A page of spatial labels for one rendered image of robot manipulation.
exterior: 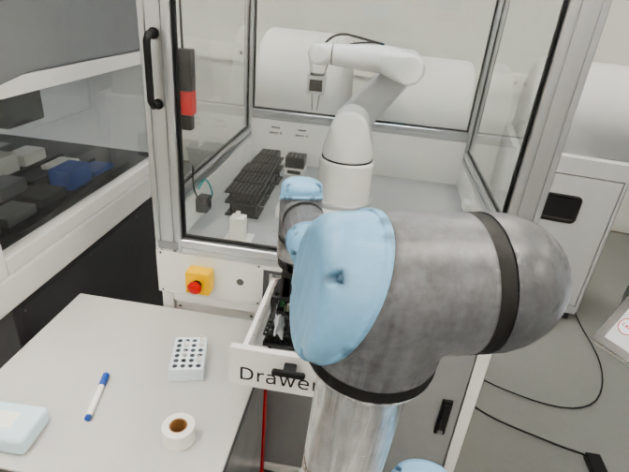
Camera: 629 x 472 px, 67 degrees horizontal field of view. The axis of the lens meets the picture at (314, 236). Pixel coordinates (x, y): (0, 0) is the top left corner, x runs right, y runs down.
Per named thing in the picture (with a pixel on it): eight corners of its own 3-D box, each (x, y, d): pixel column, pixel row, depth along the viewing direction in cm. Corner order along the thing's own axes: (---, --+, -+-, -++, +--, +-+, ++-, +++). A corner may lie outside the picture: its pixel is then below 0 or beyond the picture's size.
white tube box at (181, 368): (203, 380, 118) (203, 369, 117) (168, 381, 117) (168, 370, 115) (208, 347, 129) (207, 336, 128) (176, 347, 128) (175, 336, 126)
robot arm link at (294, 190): (282, 191, 77) (277, 172, 85) (279, 249, 82) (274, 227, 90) (329, 192, 79) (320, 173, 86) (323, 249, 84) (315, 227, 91)
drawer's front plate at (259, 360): (350, 404, 108) (357, 367, 103) (227, 383, 111) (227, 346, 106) (351, 398, 110) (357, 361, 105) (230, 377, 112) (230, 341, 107)
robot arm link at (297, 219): (364, 231, 70) (348, 201, 80) (290, 231, 68) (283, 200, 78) (358, 276, 74) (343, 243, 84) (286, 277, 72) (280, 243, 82)
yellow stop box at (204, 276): (208, 298, 136) (208, 276, 133) (184, 294, 137) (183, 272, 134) (213, 287, 141) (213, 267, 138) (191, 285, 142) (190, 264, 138)
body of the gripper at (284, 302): (268, 321, 90) (270, 268, 85) (277, 296, 98) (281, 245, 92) (307, 328, 90) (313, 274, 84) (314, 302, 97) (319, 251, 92)
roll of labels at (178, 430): (201, 440, 103) (200, 427, 101) (171, 458, 98) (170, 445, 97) (185, 420, 107) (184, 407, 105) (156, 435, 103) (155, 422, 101)
